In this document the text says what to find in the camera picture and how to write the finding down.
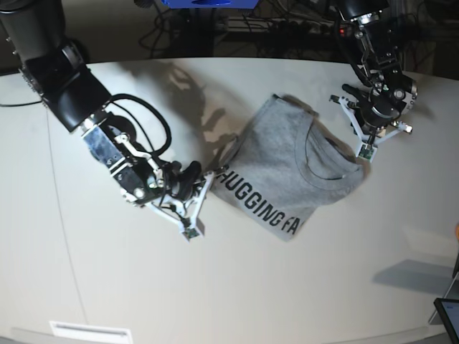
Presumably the grey T-shirt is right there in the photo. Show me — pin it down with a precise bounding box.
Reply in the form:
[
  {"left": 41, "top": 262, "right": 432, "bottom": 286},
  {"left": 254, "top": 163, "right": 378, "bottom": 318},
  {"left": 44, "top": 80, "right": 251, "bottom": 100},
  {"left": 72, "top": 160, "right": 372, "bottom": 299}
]
[{"left": 212, "top": 95, "right": 364, "bottom": 242}]

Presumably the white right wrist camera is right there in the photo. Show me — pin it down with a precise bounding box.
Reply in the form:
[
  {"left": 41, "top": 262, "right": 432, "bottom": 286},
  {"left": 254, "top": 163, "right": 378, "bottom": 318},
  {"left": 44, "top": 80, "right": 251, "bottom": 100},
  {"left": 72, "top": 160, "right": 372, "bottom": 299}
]
[{"left": 181, "top": 226, "right": 204, "bottom": 242}]

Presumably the black power strip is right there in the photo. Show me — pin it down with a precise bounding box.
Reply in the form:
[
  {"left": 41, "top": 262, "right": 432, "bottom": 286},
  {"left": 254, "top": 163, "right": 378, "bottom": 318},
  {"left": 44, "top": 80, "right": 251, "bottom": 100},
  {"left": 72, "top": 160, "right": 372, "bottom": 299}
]
[{"left": 216, "top": 16, "right": 334, "bottom": 35}]

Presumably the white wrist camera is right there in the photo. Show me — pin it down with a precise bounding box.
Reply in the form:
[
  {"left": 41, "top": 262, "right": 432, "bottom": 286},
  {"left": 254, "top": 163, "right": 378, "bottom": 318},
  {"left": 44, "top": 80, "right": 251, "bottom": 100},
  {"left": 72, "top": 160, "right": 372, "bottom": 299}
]
[
  {"left": 181, "top": 226, "right": 204, "bottom": 242},
  {"left": 356, "top": 142, "right": 377, "bottom": 163}
]

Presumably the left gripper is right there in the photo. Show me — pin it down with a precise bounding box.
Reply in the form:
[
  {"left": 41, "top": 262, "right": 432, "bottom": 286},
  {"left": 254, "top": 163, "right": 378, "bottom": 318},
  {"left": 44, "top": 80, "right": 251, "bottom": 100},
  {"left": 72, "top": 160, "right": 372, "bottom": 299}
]
[{"left": 329, "top": 84, "right": 413, "bottom": 143}]

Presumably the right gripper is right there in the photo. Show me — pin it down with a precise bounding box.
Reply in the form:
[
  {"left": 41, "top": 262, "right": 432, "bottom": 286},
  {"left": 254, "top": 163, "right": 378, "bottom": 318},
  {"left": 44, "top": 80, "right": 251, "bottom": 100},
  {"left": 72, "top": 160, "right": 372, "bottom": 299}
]
[{"left": 145, "top": 161, "right": 217, "bottom": 229}]

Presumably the black tablet on stand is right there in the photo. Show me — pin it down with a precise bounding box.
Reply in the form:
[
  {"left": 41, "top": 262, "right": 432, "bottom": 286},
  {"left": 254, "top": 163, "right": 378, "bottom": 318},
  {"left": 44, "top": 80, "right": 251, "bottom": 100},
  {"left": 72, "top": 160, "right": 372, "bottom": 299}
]
[{"left": 434, "top": 298, "right": 458, "bottom": 344}]

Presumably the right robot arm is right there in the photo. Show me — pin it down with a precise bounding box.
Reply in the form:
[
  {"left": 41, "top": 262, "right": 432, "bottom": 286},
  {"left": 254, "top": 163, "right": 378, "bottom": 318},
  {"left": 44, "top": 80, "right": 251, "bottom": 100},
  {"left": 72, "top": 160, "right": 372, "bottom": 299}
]
[{"left": 1, "top": 1, "right": 216, "bottom": 239}]

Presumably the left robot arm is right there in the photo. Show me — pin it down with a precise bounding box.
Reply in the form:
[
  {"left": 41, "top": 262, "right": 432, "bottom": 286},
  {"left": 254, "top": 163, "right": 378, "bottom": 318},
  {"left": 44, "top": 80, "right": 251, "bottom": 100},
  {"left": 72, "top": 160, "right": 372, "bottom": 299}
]
[{"left": 333, "top": 1, "right": 418, "bottom": 145}]

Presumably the blue box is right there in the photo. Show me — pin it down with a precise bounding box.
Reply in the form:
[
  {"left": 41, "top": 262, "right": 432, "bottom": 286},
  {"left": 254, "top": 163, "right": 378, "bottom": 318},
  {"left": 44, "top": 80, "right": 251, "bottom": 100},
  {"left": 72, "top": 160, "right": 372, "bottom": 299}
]
[{"left": 161, "top": 0, "right": 258, "bottom": 9}]

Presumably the white label strip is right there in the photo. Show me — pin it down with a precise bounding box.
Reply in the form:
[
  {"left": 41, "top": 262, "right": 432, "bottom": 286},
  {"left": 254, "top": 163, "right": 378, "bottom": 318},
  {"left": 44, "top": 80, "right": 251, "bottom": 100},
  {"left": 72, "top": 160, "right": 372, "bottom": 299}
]
[{"left": 49, "top": 320, "right": 133, "bottom": 343}]

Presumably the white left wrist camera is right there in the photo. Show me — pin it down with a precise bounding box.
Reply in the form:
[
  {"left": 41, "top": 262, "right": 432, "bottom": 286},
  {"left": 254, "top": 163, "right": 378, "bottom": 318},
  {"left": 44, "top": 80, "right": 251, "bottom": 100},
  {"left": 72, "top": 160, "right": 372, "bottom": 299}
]
[{"left": 356, "top": 142, "right": 377, "bottom": 163}]

